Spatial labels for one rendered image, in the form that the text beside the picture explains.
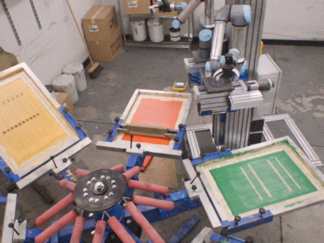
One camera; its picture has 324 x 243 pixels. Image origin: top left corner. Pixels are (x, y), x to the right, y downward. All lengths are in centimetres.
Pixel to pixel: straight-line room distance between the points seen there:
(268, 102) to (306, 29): 317
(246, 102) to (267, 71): 42
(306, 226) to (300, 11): 371
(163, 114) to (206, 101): 42
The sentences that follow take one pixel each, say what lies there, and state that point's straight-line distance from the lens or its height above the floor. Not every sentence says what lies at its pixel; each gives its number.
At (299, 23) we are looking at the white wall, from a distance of 602.
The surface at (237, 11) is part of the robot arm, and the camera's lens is 233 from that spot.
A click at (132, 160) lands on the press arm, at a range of 233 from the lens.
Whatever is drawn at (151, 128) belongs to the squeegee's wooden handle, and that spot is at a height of 105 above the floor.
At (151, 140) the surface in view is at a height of 95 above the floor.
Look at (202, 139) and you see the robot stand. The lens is 365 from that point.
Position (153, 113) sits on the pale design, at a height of 95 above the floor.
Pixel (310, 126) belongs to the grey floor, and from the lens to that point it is 435.
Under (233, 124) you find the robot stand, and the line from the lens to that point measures 317.
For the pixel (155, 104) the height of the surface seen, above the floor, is 95.
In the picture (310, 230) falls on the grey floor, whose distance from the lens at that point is 334.
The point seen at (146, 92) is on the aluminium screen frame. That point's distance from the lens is 308.
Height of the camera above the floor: 271
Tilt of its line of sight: 40 degrees down
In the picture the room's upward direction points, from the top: 6 degrees counter-clockwise
